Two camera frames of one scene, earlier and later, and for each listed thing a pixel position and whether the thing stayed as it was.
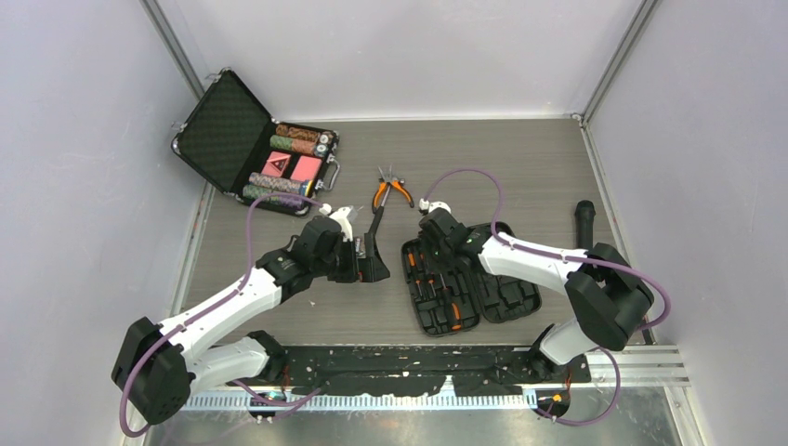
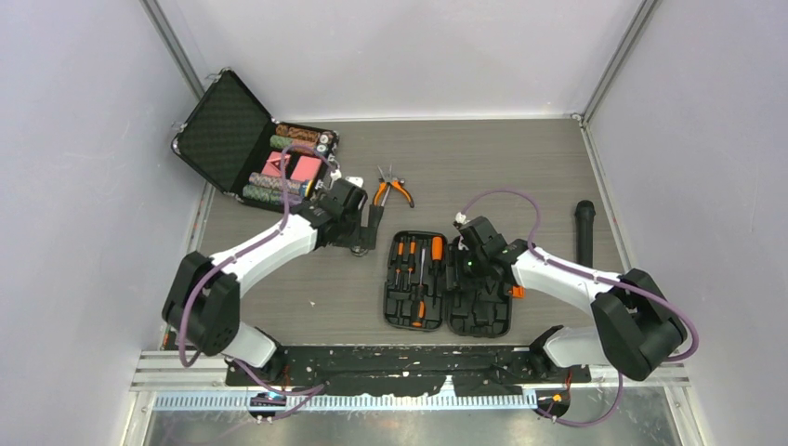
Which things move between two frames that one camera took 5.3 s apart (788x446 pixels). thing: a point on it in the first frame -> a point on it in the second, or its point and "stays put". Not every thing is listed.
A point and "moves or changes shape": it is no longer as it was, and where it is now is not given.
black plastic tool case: [452, 296] moves or changes shape
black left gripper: [371, 266] -> [366, 233]
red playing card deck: [307, 168] stays put
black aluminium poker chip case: [229, 140] stays put
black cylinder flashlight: [584, 213] stays put
